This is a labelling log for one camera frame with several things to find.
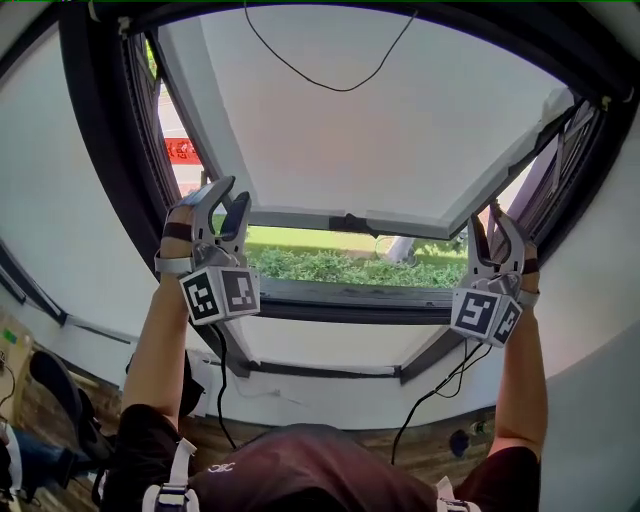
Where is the thin pull cord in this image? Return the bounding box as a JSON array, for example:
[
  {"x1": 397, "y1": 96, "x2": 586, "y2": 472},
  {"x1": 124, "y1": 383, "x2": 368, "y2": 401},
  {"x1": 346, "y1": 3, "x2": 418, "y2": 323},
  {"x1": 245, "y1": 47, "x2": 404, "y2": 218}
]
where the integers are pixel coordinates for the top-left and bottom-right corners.
[{"x1": 243, "y1": 0, "x2": 419, "y2": 94}]

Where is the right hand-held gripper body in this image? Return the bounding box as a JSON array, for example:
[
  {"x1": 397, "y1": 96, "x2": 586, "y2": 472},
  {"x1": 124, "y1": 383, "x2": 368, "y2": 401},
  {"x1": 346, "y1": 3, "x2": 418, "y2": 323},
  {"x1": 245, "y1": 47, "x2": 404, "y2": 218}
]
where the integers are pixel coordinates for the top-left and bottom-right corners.
[{"x1": 449, "y1": 272, "x2": 524, "y2": 349}]

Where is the person's left forearm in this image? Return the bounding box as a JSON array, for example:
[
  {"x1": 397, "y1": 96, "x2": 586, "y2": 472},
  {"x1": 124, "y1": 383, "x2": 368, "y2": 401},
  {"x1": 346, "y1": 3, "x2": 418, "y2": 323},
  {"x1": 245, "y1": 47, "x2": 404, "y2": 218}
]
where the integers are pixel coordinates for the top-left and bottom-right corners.
[{"x1": 121, "y1": 272, "x2": 202, "y2": 432}]

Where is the grey framed awning window sash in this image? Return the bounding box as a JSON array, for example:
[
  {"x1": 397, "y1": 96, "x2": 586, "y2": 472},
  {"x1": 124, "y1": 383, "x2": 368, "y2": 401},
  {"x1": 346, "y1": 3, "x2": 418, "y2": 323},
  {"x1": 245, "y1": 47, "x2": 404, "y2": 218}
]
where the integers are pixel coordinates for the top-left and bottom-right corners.
[{"x1": 148, "y1": 14, "x2": 582, "y2": 242}]

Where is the dark blue cloth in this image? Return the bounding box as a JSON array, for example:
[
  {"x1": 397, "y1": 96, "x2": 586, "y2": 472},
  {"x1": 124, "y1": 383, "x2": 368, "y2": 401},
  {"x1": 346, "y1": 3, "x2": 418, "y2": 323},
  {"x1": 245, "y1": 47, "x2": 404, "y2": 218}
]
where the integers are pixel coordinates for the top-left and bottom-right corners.
[{"x1": 447, "y1": 428, "x2": 472, "y2": 459}]

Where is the green hedge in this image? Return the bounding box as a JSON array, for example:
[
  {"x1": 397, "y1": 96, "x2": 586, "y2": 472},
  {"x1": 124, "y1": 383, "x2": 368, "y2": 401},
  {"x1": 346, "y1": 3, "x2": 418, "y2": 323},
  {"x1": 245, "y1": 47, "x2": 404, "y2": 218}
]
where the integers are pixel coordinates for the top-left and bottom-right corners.
[{"x1": 243, "y1": 243, "x2": 470, "y2": 290}]

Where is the light wooden table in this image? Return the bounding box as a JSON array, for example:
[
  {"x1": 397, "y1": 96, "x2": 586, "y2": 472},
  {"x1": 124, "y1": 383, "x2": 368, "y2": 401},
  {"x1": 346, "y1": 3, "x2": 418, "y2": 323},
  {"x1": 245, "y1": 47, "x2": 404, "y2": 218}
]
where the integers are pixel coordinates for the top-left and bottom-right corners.
[{"x1": 0, "y1": 309, "x2": 37, "y2": 427}]

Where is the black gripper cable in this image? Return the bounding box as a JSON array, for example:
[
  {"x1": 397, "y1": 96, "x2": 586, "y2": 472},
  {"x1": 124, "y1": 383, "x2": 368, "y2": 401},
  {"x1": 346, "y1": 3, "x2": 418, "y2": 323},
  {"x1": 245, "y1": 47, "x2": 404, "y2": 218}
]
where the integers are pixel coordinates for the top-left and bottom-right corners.
[
  {"x1": 208, "y1": 323, "x2": 240, "y2": 451},
  {"x1": 389, "y1": 339, "x2": 494, "y2": 466}
]

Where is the black window frame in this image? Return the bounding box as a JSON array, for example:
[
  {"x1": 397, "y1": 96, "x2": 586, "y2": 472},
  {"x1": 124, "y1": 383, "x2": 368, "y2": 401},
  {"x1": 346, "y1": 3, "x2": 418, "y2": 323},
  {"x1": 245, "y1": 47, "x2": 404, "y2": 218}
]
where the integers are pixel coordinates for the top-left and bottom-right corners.
[{"x1": 56, "y1": 0, "x2": 640, "y2": 387}]

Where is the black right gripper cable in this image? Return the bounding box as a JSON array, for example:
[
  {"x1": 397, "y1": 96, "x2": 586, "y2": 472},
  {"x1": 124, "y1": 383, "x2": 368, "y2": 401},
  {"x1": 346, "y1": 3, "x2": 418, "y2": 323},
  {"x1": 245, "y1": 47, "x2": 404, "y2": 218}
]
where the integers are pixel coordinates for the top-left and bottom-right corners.
[{"x1": 389, "y1": 339, "x2": 494, "y2": 466}]

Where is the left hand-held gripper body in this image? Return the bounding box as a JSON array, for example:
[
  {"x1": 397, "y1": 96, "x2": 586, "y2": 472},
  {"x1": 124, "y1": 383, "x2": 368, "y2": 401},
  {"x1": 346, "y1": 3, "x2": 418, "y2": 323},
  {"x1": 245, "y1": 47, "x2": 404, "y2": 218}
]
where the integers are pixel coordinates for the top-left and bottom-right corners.
[{"x1": 179, "y1": 242, "x2": 262, "y2": 327}]

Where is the white harness shoulder strap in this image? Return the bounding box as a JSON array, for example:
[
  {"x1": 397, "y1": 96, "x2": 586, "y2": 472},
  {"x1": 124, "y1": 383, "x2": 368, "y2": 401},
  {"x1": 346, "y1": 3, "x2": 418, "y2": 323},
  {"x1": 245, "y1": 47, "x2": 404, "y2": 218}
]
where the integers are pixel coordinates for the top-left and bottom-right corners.
[
  {"x1": 433, "y1": 476, "x2": 484, "y2": 512},
  {"x1": 142, "y1": 437, "x2": 202, "y2": 512}
]

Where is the black mesh office chair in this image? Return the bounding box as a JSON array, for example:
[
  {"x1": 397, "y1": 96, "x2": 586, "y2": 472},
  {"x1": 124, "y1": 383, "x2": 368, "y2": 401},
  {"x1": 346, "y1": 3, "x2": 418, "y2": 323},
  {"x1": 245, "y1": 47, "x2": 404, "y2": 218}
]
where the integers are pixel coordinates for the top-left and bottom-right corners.
[{"x1": 28, "y1": 349, "x2": 117, "y2": 502}]

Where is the red banner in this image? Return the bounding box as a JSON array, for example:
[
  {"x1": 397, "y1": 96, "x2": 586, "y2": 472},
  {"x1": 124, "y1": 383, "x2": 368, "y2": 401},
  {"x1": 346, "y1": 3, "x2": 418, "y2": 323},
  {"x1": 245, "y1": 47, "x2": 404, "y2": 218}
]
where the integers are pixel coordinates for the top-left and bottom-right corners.
[{"x1": 163, "y1": 137, "x2": 202, "y2": 164}]

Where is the black framed side window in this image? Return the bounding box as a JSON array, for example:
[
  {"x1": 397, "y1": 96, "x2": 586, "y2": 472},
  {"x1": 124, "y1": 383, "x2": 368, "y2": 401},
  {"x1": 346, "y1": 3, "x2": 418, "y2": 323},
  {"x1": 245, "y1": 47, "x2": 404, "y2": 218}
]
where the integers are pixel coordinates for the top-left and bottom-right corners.
[{"x1": 0, "y1": 239, "x2": 70, "y2": 327}]

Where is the grey tree trunk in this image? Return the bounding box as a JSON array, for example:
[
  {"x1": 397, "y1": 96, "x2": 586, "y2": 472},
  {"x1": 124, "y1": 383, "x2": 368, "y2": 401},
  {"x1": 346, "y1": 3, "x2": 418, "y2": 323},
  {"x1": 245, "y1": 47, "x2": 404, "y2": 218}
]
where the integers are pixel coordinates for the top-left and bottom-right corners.
[{"x1": 384, "y1": 235, "x2": 417, "y2": 264}]

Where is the person's black t-shirt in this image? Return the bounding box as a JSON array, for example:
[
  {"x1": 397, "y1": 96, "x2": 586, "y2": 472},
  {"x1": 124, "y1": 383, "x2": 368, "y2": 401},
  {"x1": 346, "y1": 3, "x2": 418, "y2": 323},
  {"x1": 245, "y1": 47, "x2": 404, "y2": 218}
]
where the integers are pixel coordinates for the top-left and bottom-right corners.
[{"x1": 98, "y1": 402, "x2": 542, "y2": 512}]

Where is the person's right hand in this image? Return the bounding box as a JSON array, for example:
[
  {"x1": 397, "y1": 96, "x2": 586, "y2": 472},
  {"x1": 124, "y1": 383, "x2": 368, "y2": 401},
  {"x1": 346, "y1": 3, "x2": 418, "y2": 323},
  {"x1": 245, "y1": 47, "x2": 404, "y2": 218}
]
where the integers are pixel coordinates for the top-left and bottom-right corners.
[{"x1": 519, "y1": 242, "x2": 541, "y2": 306}]

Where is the person's right forearm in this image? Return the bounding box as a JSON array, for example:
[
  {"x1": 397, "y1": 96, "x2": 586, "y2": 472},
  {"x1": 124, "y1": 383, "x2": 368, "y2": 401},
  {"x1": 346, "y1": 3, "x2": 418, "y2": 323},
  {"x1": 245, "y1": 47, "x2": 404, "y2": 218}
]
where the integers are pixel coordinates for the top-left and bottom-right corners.
[{"x1": 491, "y1": 299, "x2": 549, "y2": 459}]

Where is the person's left hand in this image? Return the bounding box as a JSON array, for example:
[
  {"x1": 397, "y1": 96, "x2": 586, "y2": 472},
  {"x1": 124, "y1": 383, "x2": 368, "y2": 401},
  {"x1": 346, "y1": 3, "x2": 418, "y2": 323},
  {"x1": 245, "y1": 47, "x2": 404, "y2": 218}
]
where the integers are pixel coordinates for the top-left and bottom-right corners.
[{"x1": 157, "y1": 202, "x2": 195, "y2": 274}]

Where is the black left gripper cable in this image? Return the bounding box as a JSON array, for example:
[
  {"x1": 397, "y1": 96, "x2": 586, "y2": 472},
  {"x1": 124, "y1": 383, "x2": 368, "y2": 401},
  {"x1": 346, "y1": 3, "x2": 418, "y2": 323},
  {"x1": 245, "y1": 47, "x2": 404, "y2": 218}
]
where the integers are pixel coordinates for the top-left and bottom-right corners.
[{"x1": 208, "y1": 323, "x2": 240, "y2": 451}]

